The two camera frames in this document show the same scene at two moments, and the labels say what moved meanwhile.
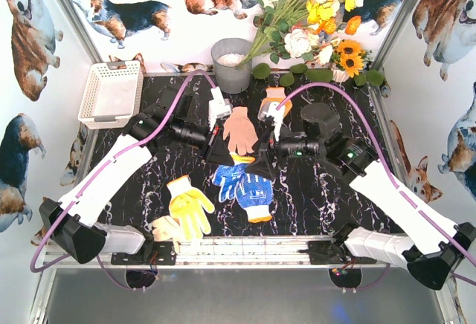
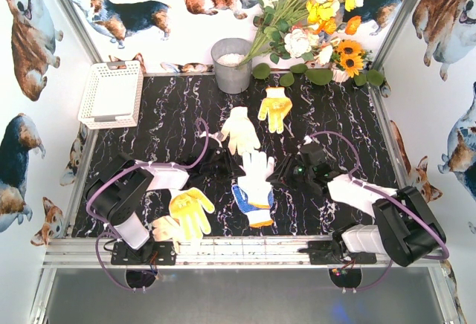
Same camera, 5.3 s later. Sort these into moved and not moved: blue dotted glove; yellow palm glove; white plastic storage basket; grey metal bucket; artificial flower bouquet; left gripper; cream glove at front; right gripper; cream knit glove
Moved: blue dotted glove; left gripper; right gripper
Not moved: cream knit glove; grey metal bucket; artificial flower bouquet; white plastic storage basket; yellow palm glove; cream glove at front
